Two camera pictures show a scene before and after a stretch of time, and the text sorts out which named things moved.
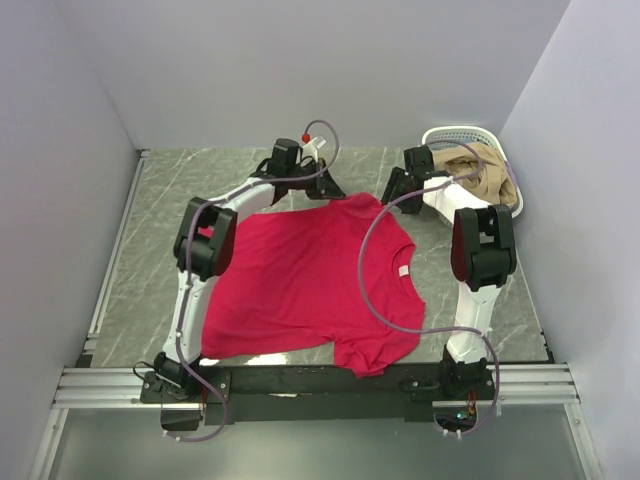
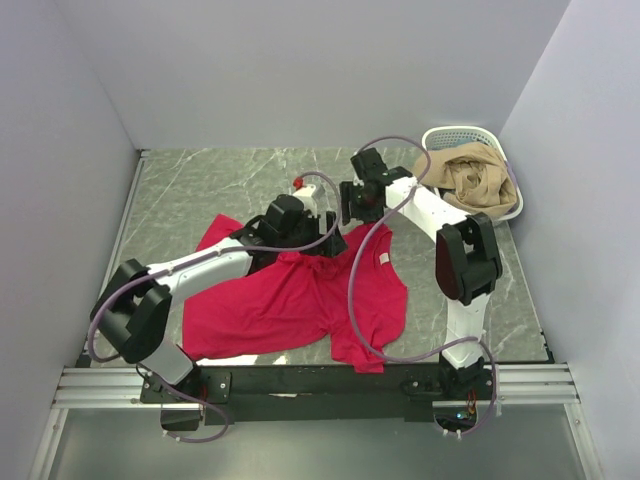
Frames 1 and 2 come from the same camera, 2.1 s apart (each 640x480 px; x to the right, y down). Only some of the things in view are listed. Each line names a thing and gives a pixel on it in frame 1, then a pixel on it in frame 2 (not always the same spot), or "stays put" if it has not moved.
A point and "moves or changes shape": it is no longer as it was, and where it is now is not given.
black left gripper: (326, 187) -> (332, 245)
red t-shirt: (292, 283) moves or changes shape
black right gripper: (397, 177) -> (348, 191)
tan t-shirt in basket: (494, 182) stays put
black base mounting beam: (337, 393) stays put
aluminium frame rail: (120, 387) stays put
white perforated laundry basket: (478, 136) stays put
